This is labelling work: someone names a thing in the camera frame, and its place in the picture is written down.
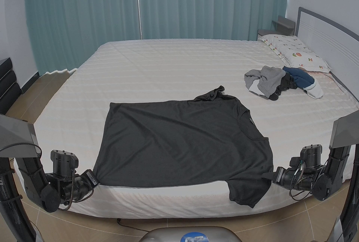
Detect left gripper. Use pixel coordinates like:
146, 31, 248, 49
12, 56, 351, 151
62, 169, 101, 204

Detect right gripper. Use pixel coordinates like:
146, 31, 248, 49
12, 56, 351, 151
273, 167, 303, 190

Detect black T-shirt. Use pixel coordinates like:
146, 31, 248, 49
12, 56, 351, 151
93, 85, 274, 208

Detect pile of clothes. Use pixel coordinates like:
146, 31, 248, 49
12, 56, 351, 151
244, 66, 324, 101

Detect bed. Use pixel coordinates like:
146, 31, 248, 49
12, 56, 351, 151
21, 7, 359, 220

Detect black chest of drawers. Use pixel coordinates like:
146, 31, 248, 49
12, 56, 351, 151
0, 57, 23, 115

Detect white printed pillow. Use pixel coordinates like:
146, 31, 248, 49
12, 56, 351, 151
258, 34, 332, 73

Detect grey bedside table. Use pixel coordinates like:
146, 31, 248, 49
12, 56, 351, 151
257, 15, 296, 41

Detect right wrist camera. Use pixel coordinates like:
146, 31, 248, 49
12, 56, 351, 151
290, 156, 303, 170

